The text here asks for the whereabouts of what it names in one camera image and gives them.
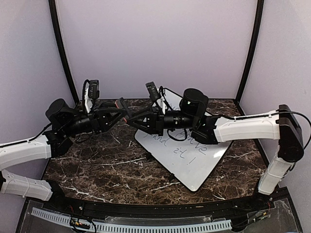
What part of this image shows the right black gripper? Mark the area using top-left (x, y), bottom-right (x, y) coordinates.
top-left (126, 105), bottom-right (197, 136)

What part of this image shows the grey slotted cable duct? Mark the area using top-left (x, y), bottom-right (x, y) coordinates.
top-left (31, 207), bottom-right (232, 233)

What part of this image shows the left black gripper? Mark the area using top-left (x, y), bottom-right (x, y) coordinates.
top-left (63, 101), bottom-right (127, 137)

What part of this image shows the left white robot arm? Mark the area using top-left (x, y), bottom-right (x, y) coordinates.
top-left (0, 99), bottom-right (126, 212)

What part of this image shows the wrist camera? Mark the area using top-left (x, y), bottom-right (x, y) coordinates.
top-left (146, 82), bottom-right (166, 114)
top-left (82, 79), bottom-right (100, 113)

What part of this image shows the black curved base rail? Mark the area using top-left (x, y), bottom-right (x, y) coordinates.
top-left (43, 189), bottom-right (290, 221)

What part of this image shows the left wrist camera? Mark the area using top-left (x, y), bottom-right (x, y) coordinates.
top-left (82, 79), bottom-right (100, 113)

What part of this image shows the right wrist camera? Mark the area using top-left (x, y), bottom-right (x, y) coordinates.
top-left (146, 82), bottom-right (166, 114)

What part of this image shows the black frame post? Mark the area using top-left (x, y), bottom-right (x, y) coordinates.
top-left (235, 0), bottom-right (264, 104)
top-left (48, 0), bottom-right (80, 104)

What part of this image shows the red whiteboard eraser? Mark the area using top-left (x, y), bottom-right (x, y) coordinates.
top-left (115, 98), bottom-right (132, 122)

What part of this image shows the left black frame post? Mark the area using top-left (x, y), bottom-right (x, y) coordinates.
top-left (48, 0), bottom-right (80, 104)

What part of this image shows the white whiteboard black frame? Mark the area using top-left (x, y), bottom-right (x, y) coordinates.
top-left (134, 87), bottom-right (237, 192)

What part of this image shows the right black frame post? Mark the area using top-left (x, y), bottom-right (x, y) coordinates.
top-left (235, 0), bottom-right (264, 104)

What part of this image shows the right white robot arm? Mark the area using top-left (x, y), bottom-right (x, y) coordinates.
top-left (125, 88), bottom-right (304, 211)

